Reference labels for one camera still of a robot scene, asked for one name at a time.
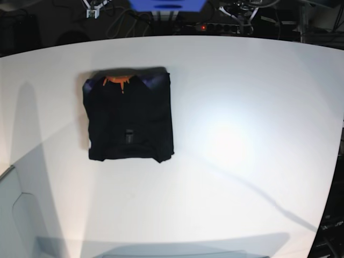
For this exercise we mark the black T-shirt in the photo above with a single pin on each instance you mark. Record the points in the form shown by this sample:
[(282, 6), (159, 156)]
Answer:
[(129, 114)]

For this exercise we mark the black power strip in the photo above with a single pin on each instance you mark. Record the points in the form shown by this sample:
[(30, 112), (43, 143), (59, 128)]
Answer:
[(218, 29)]

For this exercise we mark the blue box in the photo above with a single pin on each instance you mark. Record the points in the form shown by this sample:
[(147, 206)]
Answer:
[(167, 5)]

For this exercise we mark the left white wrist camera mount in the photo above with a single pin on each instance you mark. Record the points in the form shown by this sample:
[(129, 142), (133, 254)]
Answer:
[(241, 13)]

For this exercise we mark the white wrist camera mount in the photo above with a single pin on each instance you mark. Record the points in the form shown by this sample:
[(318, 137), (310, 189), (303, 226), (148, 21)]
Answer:
[(93, 8), (241, 13)]

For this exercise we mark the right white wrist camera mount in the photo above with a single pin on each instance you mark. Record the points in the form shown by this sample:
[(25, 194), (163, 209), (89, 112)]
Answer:
[(93, 8)]

